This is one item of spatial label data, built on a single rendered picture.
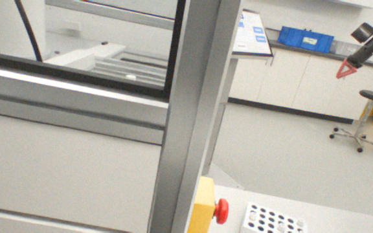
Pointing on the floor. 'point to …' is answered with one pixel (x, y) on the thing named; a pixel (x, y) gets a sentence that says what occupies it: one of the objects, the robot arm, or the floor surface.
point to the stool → (364, 120)
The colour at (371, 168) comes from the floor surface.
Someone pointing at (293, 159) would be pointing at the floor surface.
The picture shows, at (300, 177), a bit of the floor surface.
